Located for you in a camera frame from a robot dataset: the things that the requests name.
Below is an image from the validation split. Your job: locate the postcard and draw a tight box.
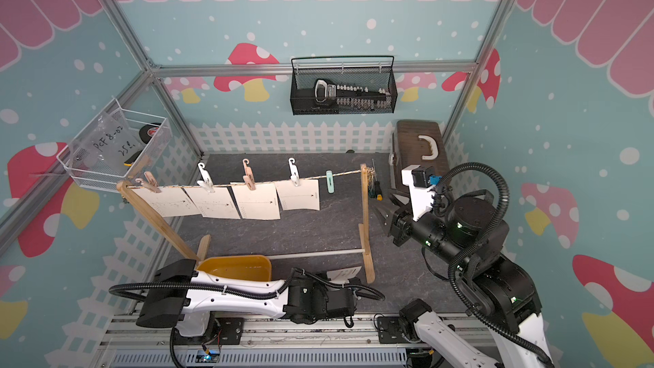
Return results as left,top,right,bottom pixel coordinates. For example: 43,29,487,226
232,183,280,221
274,179,320,211
184,186,241,220
131,187,201,217
325,266,362,285

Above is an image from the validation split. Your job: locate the white clothespin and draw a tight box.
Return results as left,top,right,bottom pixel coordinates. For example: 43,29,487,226
197,162,215,193
288,158,300,187

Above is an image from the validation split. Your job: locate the pink clothespin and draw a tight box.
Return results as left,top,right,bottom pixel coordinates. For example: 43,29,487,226
135,171,161,194
242,158,256,191

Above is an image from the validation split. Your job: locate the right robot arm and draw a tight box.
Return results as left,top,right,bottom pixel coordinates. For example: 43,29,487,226
373,162,554,367

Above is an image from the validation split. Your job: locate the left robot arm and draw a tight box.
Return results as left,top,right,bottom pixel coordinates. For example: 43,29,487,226
109,259,386,337

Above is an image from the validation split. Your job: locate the brown lid storage box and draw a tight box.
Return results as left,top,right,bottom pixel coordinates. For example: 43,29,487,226
389,119,451,192

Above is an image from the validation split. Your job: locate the yellow plastic tray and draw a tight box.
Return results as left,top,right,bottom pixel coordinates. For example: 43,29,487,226
197,255,272,282

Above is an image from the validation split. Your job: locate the green clothespin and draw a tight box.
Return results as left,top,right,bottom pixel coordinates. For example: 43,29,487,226
325,170,335,194

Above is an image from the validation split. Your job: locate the socket wrench set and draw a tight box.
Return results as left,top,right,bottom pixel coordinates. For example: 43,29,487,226
313,79,393,113

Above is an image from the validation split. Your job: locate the black tape roll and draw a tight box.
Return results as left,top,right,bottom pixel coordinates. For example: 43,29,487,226
138,124,161,145

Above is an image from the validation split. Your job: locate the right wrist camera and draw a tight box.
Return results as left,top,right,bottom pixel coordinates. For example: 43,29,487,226
401,165,436,221

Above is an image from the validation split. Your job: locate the black handle screwdriver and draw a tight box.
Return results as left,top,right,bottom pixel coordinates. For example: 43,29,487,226
368,160,377,199

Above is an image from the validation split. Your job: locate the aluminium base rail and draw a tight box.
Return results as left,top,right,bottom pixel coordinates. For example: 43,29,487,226
91,313,439,367

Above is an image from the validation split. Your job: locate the black mesh wall basket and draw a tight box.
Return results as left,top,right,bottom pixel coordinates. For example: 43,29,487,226
290,56,398,115

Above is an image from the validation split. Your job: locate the wooden string rack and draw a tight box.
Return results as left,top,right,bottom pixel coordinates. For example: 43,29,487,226
116,164,376,285

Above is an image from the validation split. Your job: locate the white wire wall basket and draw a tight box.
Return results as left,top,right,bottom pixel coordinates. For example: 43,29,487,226
56,99,172,192

